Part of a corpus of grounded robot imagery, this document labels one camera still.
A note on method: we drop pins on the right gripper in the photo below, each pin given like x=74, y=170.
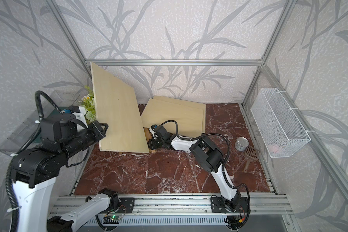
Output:
x=151, y=144

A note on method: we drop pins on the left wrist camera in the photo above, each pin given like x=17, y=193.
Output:
x=78, y=111

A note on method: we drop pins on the metal tin can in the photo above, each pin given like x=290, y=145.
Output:
x=241, y=144

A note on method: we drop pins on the pink item in basket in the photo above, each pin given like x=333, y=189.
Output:
x=275, y=149

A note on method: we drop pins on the wooden board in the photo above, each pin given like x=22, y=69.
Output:
x=116, y=105
x=192, y=104
x=189, y=119

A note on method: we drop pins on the white wire basket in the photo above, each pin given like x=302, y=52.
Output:
x=278, y=123

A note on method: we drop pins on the clear acrylic shelf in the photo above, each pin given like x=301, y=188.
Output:
x=23, y=132

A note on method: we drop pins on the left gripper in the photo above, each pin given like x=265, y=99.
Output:
x=98, y=132

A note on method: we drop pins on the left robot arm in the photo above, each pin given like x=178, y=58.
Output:
x=33, y=171

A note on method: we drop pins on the wooden easel frame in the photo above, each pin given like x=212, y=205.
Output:
x=148, y=137

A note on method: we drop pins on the potted artificial flowers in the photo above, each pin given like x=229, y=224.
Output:
x=88, y=103

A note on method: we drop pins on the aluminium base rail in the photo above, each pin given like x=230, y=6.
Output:
x=262, y=203

